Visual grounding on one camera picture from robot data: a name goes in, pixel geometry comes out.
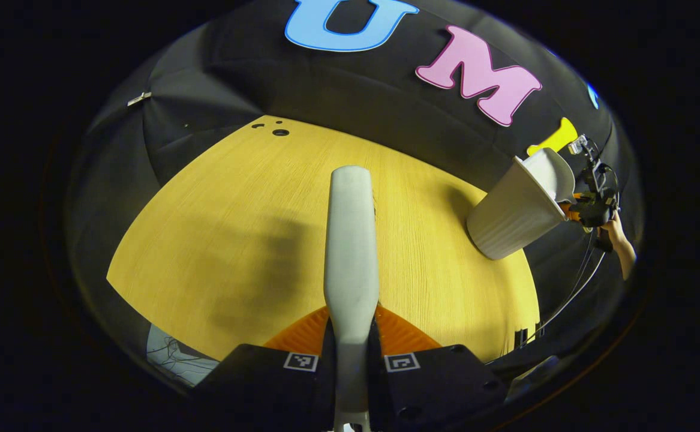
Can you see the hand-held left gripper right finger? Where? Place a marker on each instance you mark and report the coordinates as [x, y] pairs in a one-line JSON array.
[[433, 390]]

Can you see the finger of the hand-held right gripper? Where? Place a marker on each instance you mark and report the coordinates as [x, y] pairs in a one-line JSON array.
[[571, 210]]

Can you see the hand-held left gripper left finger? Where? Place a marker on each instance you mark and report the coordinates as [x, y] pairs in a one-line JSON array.
[[278, 390]]

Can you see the white dustpan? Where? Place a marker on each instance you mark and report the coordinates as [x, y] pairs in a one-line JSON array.
[[556, 174]]

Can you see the small white broom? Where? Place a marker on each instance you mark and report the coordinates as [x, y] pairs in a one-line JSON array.
[[351, 252]]

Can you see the wooden desktop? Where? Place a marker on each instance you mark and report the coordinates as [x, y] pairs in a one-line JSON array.
[[236, 240]]

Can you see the black backdrop cloth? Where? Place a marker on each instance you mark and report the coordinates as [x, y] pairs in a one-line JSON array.
[[338, 84]]

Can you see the white cloth clip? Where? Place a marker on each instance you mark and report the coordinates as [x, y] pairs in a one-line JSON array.
[[139, 99]]

